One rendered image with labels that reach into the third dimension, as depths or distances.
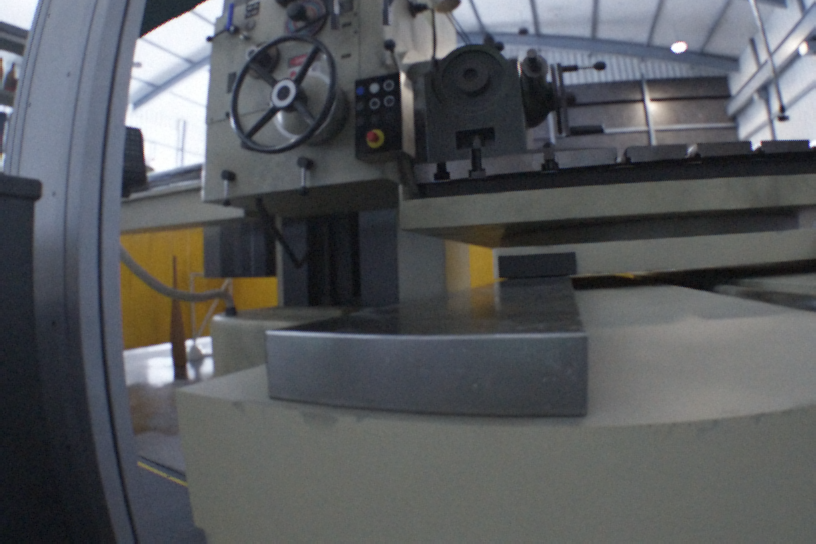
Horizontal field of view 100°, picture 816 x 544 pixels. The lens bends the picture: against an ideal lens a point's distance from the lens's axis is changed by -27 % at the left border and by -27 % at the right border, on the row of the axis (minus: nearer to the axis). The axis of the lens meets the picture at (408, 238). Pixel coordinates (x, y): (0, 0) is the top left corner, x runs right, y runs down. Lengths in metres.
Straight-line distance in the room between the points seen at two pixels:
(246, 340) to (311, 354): 1.54
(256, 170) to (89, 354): 1.20
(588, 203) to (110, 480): 0.93
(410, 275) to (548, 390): 1.89
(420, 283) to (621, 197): 1.24
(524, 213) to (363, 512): 0.83
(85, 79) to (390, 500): 0.57
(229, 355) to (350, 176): 0.81
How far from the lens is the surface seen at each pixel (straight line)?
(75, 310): 0.58
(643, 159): 1.03
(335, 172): 1.48
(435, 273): 2.01
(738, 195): 1.04
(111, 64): 0.63
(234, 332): 1.76
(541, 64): 1.02
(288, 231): 2.33
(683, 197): 1.00
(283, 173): 1.59
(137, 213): 2.58
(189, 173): 2.38
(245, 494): 0.22
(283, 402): 0.20
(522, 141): 1.04
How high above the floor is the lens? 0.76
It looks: 4 degrees up
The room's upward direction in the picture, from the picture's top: 2 degrees counter-clockwise
